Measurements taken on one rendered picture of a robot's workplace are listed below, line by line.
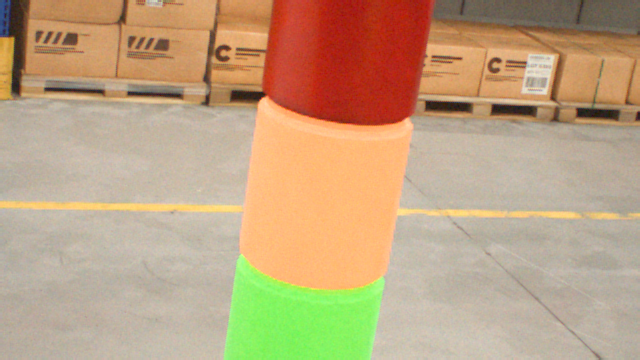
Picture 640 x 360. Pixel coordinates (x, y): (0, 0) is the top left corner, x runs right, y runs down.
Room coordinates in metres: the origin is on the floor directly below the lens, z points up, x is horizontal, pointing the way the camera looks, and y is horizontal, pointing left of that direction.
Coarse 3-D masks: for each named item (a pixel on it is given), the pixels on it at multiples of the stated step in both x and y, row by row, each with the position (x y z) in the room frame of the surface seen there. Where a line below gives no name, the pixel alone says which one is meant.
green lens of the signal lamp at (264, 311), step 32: (256, 288) 0.37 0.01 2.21; (288, 288) 0.37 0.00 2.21; (256, 320) 0.37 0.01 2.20; (288, 320) 0.37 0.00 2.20; (320, 320) 0.37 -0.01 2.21; (352, 320) 0.37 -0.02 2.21; (256, 352) 0.37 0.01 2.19; (288, 352) 0.37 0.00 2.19; (320, 352) 0.37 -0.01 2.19; (352, 352) 0.37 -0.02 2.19
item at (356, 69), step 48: (288, 0) 0.37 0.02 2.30; (336, 0) 0.37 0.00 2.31; (384, 0) 0.37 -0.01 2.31; (432, 0) 0.38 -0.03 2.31; (288, 48) 0.37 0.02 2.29; (336, 48) 0.37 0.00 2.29; (384, 48) 0.37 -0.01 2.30; (288, 96) 0.37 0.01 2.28; (336, 96) 0.37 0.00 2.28; (384, 96) 0.37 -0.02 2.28
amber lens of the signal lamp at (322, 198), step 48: (288, 144) 0.37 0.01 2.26; (336, 144) 0.37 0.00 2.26; (384, 144) 0.37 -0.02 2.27; (288, 192) 0.37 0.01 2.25; (336, 192) 0.37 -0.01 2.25; (384, 192) 0.37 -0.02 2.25; (240, 240) 0.39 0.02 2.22; (288, 240) 0.37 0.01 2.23; (336, 240) 0.37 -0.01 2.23; (384, 240) 0.38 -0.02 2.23; (336, 288) 0.37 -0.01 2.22
